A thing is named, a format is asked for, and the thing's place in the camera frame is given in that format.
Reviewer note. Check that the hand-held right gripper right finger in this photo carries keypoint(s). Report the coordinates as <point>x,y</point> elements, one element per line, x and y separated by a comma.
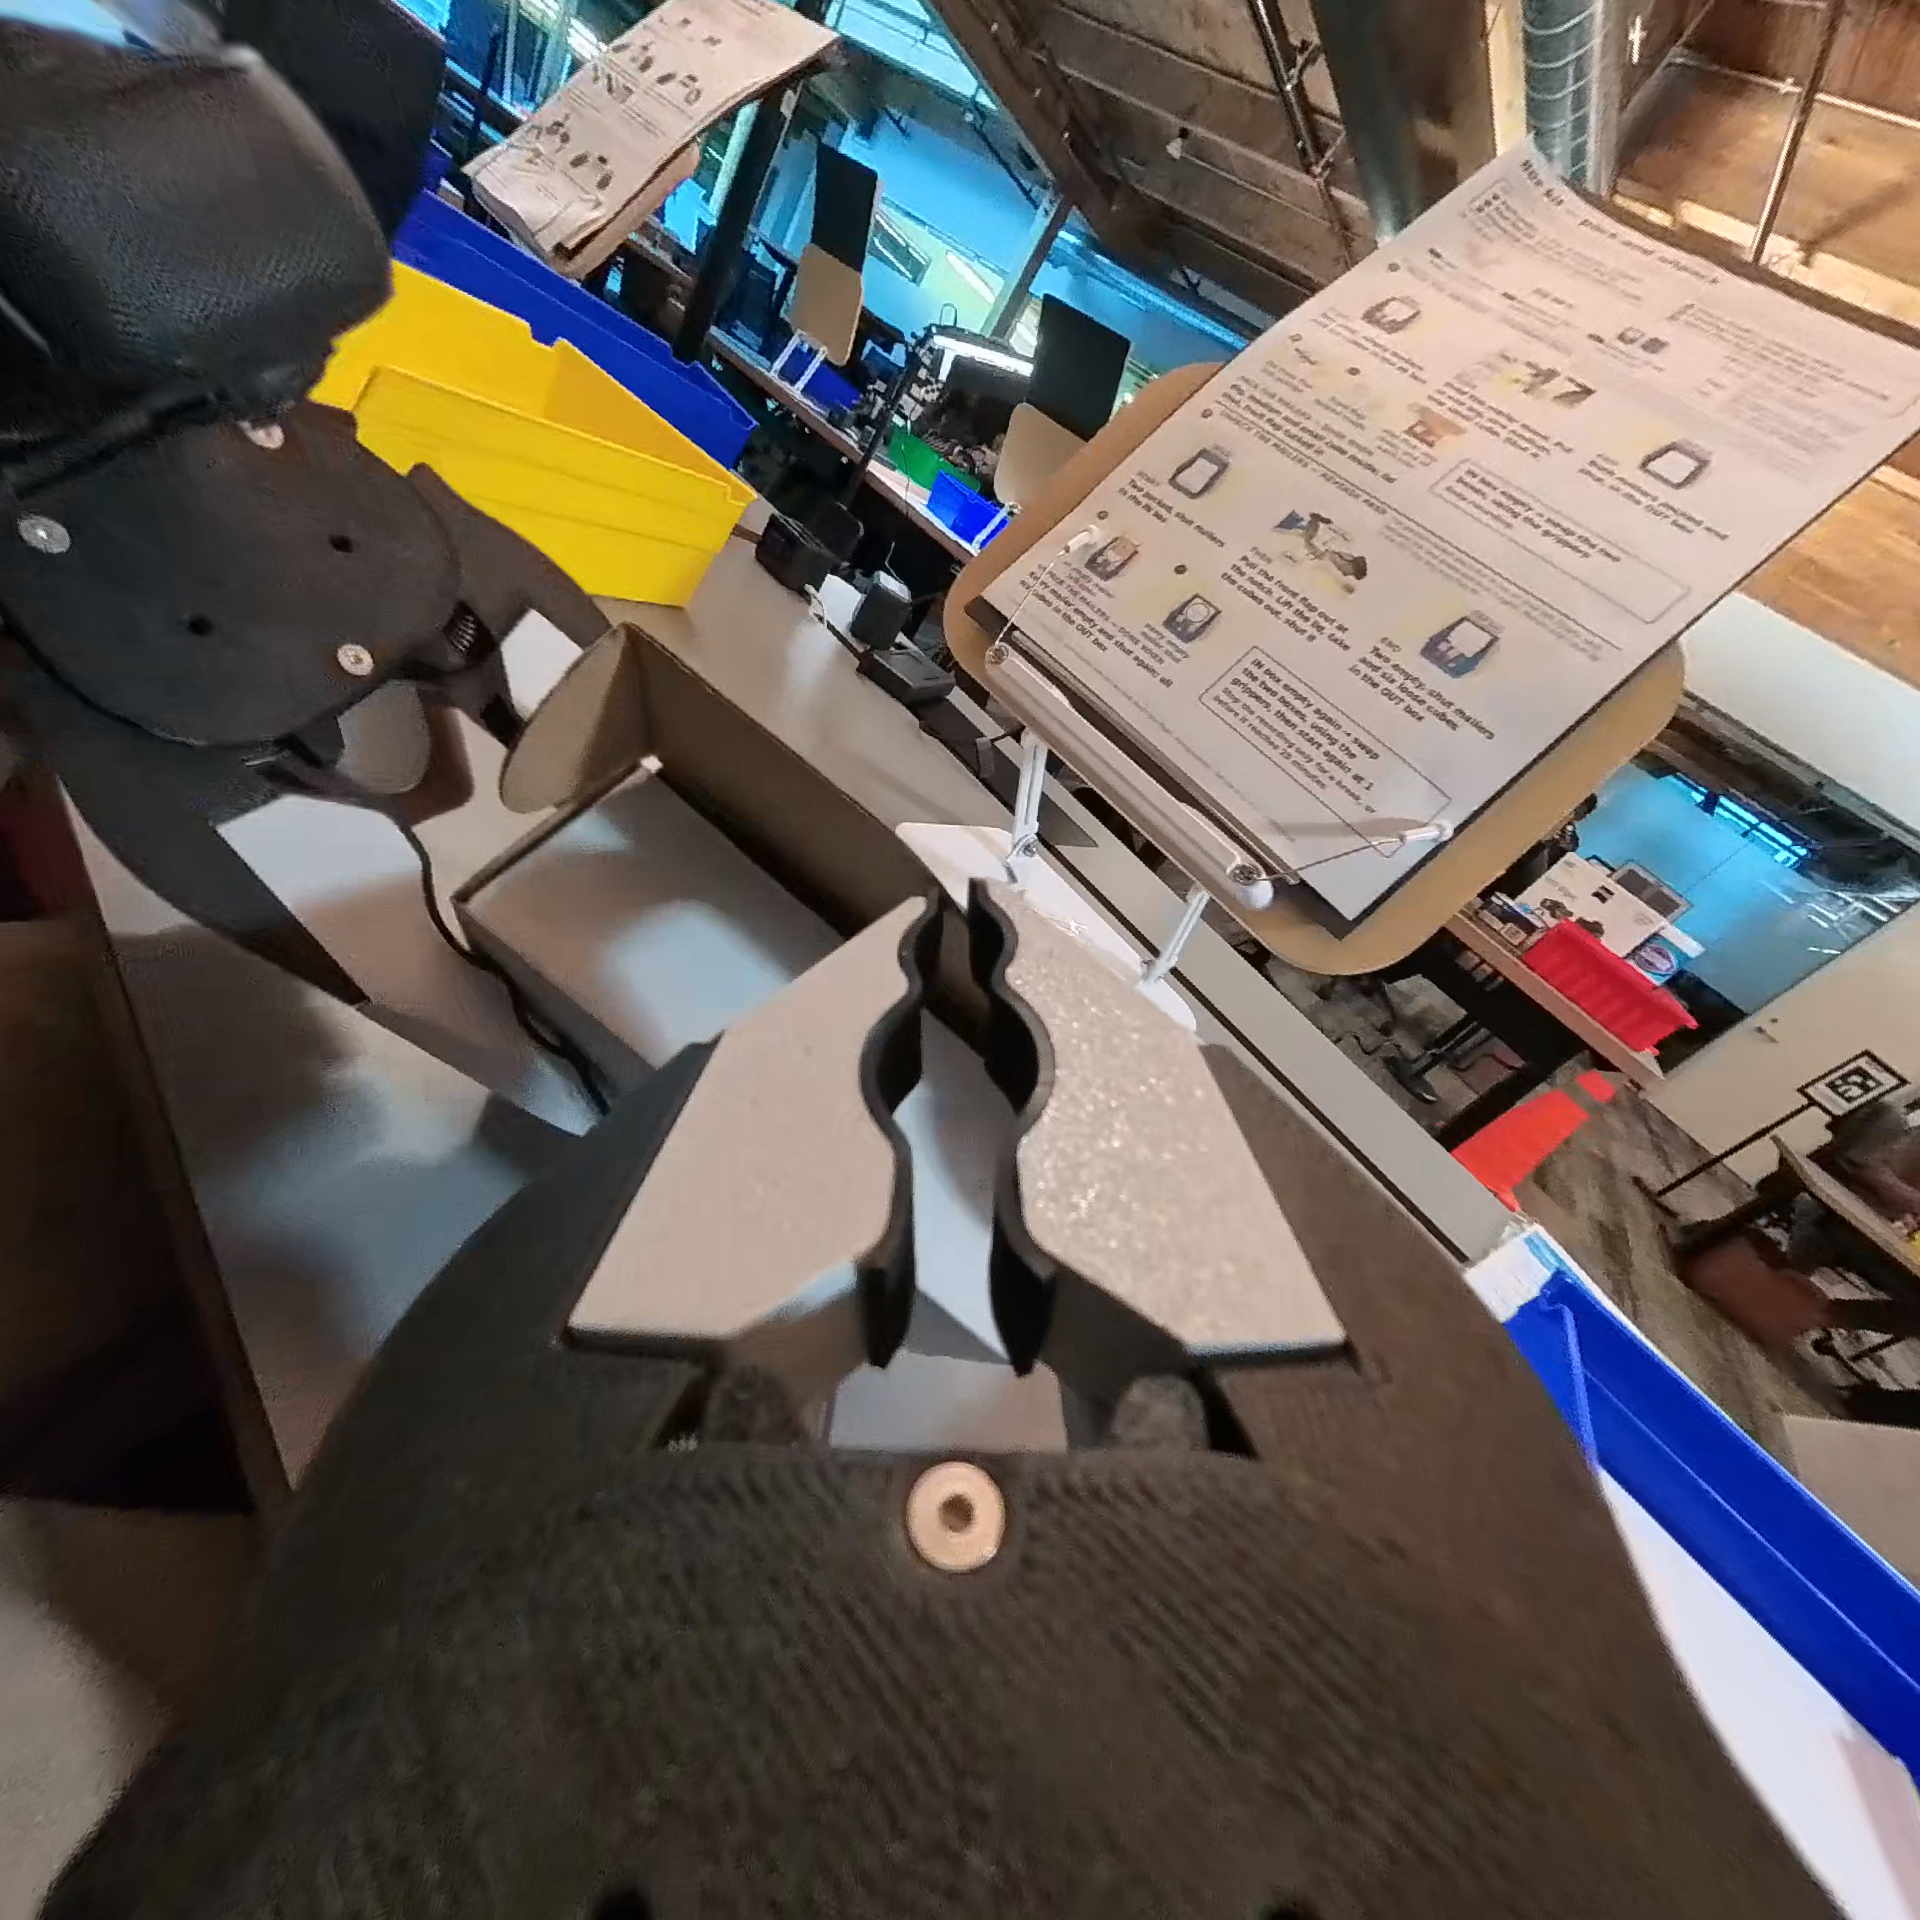
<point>1170,1185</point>

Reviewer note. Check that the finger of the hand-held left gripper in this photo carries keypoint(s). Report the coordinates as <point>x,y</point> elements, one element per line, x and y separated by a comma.
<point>374,915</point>

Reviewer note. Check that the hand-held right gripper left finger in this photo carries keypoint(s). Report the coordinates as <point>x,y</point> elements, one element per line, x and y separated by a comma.
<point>751,1185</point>

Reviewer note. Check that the white cardboard box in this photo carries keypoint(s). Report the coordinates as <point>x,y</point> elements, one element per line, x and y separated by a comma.
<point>660,915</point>

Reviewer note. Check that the black desk device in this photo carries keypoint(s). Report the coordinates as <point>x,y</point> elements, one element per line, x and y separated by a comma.
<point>803,548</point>

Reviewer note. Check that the orange cone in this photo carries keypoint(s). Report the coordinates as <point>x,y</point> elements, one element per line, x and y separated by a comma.
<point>1530,1141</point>

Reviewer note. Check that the yellow plastic bin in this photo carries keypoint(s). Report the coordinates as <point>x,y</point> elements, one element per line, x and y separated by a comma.
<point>570,481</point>

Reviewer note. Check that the white document stand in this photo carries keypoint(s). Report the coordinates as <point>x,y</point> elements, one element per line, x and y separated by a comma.
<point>1140,781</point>

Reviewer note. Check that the blue plastic bin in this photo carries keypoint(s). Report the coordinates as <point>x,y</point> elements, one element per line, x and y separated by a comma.
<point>600,330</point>
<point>1725,1501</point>

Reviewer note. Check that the red plastic bin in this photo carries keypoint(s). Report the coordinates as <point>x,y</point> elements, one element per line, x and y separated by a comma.
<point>1604,982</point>

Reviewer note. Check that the brown paper sign board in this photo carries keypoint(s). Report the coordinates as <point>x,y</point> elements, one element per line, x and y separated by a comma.
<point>644,121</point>

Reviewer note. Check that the black metal pole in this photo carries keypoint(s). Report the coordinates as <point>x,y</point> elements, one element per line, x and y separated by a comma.
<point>734,225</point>

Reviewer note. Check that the black white marker tag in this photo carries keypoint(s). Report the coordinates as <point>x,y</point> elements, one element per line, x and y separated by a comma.
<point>1857,1082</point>

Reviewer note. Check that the printed instruction sheet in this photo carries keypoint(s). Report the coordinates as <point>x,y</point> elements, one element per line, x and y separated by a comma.
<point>1424,524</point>

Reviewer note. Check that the black monitor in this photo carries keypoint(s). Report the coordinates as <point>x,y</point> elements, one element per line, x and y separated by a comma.
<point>1080,369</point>

